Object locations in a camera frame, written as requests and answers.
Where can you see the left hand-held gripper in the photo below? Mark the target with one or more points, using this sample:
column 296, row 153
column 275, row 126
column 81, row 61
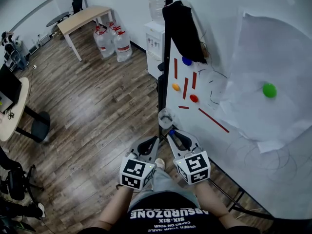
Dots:
column 132, row 170

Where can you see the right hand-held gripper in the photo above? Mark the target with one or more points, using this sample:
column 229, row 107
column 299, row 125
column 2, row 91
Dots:
column 195, row 167

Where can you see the blue marker pen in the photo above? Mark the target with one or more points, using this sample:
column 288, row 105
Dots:
column 172, row 131

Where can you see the person's right forearm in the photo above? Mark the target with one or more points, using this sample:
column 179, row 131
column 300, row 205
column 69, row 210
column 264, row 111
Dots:
column 214, row 203

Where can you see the person's left forearm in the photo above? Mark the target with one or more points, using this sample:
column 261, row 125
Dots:
column 114, row 208

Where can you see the black felt whiteboard eraser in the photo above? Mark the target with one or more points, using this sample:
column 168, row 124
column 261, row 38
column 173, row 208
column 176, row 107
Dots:
column 182, row 28

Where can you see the person's beige shoe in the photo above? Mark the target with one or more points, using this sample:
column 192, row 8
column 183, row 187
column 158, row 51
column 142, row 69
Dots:
column 160, row 163

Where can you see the short red magnetic strip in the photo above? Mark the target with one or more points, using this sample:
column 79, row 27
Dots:
column 183, row 107

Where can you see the long red magnetic strip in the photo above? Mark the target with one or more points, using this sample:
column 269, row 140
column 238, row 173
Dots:
column 213, row 120

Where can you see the person's grey trousers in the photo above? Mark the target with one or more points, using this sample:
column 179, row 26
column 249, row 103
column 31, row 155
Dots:
column 165, row 184

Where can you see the red round magnet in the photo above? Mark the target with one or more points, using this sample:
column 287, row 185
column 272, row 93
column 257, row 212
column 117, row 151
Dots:
column 194, row 98

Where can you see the orange round magnet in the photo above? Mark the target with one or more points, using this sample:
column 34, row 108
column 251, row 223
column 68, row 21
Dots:
column 175, row 86

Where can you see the person's black printed t-shirt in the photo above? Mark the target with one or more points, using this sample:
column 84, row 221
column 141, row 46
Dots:
column 170, row 218

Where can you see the black armrest office chair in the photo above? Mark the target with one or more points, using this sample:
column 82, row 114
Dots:
column 161, row 66

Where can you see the blue round magnet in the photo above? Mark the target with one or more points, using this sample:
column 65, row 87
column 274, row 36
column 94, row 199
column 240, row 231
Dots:
column 187, row 60

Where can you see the white water dispenser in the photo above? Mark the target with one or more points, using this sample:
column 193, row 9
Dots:
column 153, row 57

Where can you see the green round magnet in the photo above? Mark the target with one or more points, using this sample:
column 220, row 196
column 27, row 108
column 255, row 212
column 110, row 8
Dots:
column 269, row 90

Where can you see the white paper sheets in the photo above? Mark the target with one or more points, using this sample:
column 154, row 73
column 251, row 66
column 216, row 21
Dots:
column 256, row 57

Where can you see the black swivel office chair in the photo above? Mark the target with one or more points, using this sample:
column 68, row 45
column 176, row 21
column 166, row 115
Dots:
column 15, row 184

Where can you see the round beige table black base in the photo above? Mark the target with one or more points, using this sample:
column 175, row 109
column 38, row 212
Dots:
column 14, row 111

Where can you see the large dispenser water bottle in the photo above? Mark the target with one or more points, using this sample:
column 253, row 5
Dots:
column 156, row 1

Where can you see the wooden table white legs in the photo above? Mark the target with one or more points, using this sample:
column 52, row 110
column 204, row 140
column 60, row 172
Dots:
column 83, row 14

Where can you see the small white floor appliance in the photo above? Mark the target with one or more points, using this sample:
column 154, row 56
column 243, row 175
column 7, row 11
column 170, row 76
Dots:
column 44, row 39
column 33, row 49

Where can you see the black computer monitor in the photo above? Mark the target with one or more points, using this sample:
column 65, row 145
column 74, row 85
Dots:
column 8, row 86

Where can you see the black high-back office chair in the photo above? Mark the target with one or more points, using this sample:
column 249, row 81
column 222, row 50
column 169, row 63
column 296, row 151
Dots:
column 77, row 4

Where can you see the humanoid figure on stand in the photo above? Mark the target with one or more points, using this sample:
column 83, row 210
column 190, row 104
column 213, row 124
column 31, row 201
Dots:
column 8, row 46

